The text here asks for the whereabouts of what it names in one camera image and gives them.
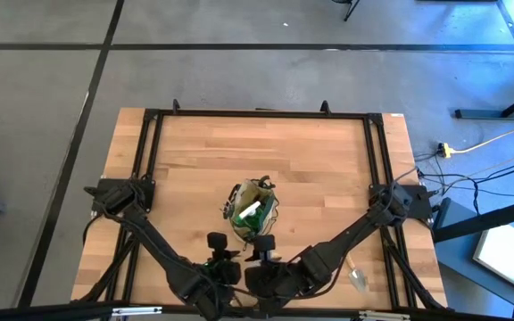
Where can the yellow power strip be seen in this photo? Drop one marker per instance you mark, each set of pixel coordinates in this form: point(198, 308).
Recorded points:
point(445, 150)

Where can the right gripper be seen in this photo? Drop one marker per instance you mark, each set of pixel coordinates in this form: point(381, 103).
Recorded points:
point(266, 278)

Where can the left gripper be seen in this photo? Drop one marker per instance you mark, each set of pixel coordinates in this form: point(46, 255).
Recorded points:
point(226, 273)

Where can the dark computer desk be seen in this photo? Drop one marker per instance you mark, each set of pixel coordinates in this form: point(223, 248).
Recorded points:
point(484, 218)

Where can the beige green gardening bag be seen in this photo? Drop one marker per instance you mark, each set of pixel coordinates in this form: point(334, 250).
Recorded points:
point(243, 189)

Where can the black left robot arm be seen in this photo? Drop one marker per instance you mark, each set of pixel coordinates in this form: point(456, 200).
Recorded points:
point(159, 249)

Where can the blue metal table frame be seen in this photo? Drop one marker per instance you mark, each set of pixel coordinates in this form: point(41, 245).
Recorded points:
point(484, 114)

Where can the green spray bottle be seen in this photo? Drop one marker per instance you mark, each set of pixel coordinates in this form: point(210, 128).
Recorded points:
point(249, 210)

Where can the black chair base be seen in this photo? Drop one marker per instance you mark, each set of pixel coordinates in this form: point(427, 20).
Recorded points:
point(350, 8)

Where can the black aluminium table frame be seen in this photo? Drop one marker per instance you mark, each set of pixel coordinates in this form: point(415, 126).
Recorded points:
point(261, 114)

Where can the black front frame beam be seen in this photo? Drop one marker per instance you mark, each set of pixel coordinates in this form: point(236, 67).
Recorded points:
point(60, 312)

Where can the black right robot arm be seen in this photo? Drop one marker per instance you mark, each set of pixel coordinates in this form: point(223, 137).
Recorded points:
point(342, 243)

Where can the white glowing panel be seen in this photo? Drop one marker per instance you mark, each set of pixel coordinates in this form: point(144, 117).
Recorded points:
point(502, 256)

